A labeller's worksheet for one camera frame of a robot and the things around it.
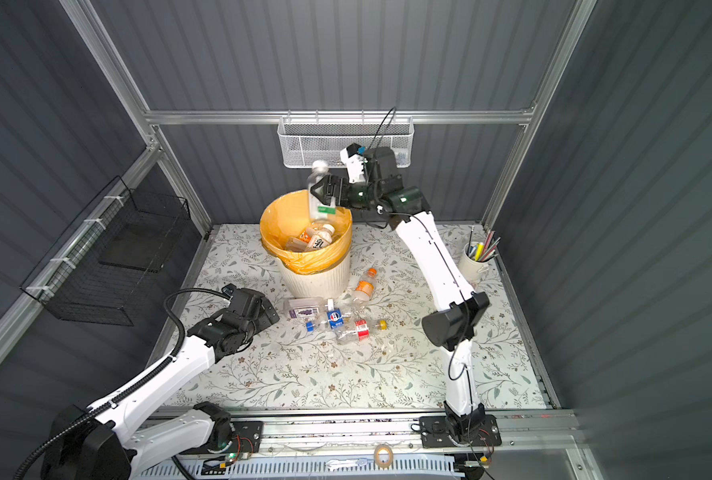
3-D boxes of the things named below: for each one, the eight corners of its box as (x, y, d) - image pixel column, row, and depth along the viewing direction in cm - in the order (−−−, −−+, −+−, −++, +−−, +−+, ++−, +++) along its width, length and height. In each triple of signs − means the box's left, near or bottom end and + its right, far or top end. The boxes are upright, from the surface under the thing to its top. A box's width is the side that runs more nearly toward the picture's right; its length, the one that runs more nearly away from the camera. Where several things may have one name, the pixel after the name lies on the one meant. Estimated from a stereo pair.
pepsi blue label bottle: (327, 330, 93) (326, 323, 89) (329, 305, 98) (328, 297, 95) (343, 330, 93) (342, 323, 89) (344, 305, 98) (343, 297, 95)
